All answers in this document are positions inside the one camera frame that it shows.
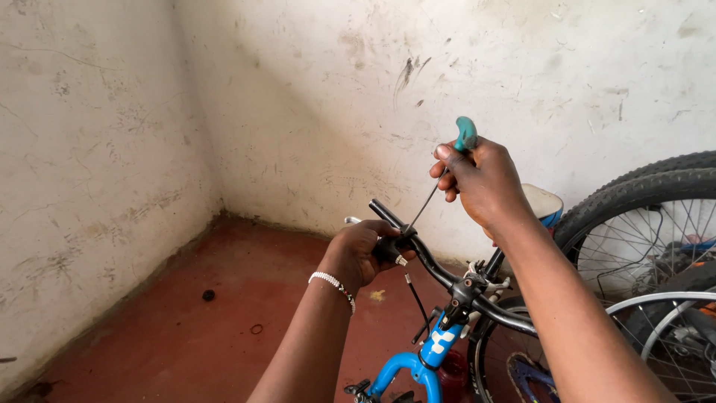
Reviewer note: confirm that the person's left hand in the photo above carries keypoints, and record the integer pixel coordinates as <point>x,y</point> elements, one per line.
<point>349,254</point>

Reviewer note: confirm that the person's right hand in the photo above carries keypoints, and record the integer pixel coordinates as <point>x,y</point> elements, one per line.
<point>489,184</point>

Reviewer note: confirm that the black silver brake lever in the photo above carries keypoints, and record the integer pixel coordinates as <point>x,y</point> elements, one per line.
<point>386,251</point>

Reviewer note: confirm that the yellow scrap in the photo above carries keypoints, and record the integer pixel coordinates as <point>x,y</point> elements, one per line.
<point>377,295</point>

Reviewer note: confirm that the white bicycle saddle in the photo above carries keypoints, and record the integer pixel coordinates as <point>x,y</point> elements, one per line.
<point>541,202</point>

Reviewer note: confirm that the black bicycle stem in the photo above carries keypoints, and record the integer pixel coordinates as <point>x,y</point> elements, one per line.
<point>463,294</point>

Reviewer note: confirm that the spoked wheel with knobby tyre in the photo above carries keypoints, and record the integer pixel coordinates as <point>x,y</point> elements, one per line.
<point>621,198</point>

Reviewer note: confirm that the small black floor object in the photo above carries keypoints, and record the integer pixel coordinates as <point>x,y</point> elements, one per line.
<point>208,295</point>

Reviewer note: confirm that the black bicycle front wheel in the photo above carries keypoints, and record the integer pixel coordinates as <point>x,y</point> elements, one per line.
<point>476,350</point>

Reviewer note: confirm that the red plastic container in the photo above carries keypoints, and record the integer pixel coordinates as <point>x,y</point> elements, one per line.
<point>454,376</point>

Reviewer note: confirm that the black knobby bicycle tyre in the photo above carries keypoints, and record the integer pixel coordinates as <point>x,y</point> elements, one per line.
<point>671,163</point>

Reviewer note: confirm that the silver rimmed bicycle wheel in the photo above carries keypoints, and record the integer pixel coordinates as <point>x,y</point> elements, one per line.
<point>660,302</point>

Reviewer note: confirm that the blue bicycle frame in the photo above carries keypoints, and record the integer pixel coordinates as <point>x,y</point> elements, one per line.
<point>441,342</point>

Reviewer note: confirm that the purple bicycle frame part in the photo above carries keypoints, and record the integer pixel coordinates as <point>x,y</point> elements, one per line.
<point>526,376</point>

